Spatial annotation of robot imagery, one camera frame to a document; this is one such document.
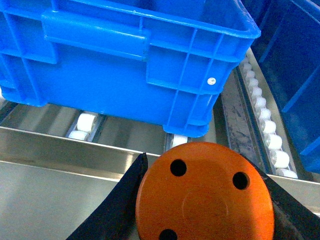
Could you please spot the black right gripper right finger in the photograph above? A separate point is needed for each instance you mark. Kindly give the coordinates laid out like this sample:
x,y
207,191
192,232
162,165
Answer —
x,y
292,220

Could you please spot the orange cylinder cap 4680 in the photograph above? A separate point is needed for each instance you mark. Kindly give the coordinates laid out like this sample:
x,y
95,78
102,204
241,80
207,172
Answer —
x,y
203,191

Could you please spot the stainless steel shelf rack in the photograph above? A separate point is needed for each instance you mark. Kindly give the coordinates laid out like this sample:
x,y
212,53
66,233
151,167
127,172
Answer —
x,y
50,182

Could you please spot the blue bin centre front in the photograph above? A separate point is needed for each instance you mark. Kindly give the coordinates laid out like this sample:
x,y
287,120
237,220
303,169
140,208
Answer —
x,y
162,62

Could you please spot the blue bin right front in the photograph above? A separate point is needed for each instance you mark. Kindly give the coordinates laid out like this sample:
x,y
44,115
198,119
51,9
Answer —
x,y
288,53

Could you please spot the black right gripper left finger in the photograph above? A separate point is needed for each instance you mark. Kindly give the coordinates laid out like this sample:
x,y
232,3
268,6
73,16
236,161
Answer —
x,y
112,218

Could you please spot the blue bin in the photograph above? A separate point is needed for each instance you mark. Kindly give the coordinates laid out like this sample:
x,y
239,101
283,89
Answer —
x,y
162,62
288,53

